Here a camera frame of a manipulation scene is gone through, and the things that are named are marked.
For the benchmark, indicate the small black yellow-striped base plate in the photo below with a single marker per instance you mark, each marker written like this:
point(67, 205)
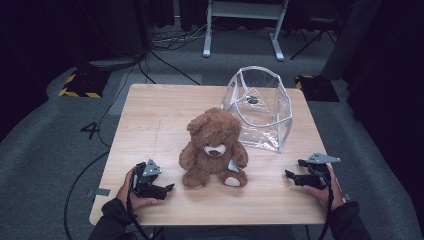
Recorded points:
point(316, 88)

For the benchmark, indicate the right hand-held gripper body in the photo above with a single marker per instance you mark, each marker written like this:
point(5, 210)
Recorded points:
point(318, 171)

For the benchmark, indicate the clear plastic bag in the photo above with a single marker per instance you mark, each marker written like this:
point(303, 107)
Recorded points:
point(263, 110)

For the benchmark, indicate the person's right hand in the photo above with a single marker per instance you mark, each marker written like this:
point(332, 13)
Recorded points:
point(328, 195)

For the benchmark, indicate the brown teddy bear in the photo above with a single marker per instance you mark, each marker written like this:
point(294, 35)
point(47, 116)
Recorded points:
point(215, 150)

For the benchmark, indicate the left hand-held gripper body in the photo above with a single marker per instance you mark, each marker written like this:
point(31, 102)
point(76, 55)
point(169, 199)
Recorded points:
point(146, 178)

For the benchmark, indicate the large black yellow-striped base plate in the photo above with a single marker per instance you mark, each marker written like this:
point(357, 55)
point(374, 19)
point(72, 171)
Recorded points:
point(85, 83)

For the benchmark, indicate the white metal desk frame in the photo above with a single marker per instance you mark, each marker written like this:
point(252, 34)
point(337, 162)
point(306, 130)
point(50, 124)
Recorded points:
point(245, 13)

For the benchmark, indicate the black tripod stand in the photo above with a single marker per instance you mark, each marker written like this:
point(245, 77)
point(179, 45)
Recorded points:
point(311, 36)

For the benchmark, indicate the grey slanted column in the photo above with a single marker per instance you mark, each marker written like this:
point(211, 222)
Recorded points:
point(350, 40)

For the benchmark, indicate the grey tape strip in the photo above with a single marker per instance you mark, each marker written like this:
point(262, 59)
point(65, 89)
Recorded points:
point(101, 192)

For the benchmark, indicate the person's left hand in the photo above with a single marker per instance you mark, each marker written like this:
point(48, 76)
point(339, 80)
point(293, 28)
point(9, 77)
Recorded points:
point(133, 198)

